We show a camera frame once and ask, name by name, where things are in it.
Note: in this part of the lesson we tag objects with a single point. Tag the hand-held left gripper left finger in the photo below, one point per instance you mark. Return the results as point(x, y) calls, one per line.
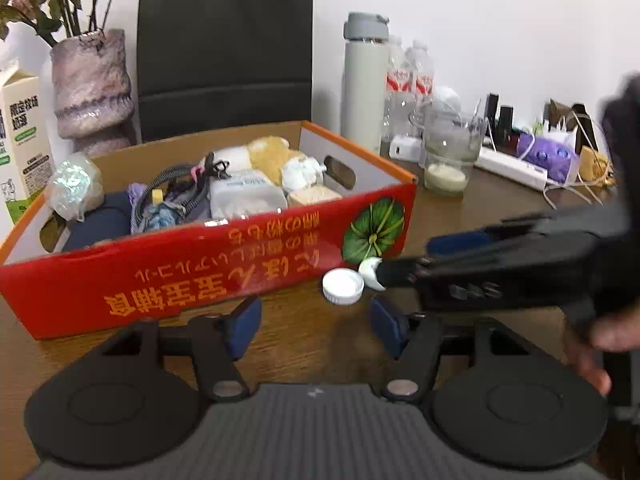
point(244, 327)

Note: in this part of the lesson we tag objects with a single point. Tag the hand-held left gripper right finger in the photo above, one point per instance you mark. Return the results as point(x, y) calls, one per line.
point(387, 327)

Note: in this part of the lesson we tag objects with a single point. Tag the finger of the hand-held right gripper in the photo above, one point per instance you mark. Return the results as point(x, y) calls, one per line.
point(460, 244)
point(400, 272)

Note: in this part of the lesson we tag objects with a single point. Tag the white crescent-shaped piece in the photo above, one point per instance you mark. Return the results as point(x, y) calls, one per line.
point(369, 272)

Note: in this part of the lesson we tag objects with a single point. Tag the white bottle cap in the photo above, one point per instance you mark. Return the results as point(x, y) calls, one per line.
point(342, 285)

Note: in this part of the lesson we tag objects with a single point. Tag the red cardboard box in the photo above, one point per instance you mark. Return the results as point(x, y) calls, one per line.
point(175, 280)

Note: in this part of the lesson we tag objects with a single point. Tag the white labelled plastic bottle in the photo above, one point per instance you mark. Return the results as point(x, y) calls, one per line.
point(245, 195)

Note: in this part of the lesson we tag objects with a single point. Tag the blue white packet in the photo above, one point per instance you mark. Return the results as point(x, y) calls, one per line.
point(162, 215)

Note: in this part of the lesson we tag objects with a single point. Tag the white tissue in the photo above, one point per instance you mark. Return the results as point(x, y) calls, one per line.
point(300, 175)

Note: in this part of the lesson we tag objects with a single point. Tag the wooden desktop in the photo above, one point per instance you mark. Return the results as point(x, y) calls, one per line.
point(310, 330)

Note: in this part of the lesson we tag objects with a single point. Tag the person's right hand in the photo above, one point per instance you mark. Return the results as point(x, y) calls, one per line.
point(587, 360)

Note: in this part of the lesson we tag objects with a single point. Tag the glass candle jar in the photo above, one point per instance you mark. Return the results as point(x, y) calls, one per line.
point(447, 177)

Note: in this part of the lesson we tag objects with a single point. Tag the white power strip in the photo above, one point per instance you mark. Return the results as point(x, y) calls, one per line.
point(510, 167)

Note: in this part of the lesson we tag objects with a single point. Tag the clear glass cup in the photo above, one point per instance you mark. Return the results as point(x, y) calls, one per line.
point(452, 140)

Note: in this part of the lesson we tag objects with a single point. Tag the white charger block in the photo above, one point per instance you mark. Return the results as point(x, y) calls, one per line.
point(405, 147)

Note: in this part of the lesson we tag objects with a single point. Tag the purple tissue packet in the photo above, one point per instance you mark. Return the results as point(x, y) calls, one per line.
point(547, 155)

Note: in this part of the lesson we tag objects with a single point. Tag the black cosmetic bottle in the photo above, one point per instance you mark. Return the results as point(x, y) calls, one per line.
point(492, 120)
point(506, 125)

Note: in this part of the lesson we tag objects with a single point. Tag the grey zipper pouch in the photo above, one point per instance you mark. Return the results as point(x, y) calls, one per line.
point(185, 200)

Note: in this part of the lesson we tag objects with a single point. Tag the white round speaker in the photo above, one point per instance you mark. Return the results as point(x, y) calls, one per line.
point(446, 99)

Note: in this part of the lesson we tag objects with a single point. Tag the brown paper bag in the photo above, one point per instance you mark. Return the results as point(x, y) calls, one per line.
point(565, 115)

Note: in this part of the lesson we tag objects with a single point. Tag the clear water bottle red label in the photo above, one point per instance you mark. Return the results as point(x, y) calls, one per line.
point(422, 75)
point(397, 90)

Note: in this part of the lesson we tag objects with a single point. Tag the yellow and white plush toy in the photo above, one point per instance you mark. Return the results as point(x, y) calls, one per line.
point(265, 157)

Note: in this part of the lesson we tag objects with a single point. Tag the purple cloth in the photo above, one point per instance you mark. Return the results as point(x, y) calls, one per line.
point(136, 192)

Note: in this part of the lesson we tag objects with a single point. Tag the white thermos bottle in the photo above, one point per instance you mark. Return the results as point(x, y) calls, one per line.
point(365, 95)

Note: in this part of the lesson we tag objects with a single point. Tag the navy blue cloth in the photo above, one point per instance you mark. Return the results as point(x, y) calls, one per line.
point(100, 220)

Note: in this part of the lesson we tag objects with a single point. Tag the iridescent crinkled bag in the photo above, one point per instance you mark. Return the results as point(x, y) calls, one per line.
point(72, 185)

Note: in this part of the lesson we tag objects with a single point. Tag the mottled pink ceramic vase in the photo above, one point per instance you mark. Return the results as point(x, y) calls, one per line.
point(90, 90)

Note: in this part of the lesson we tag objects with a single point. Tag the white milk carton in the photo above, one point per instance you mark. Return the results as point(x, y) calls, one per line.
point(25, 135)

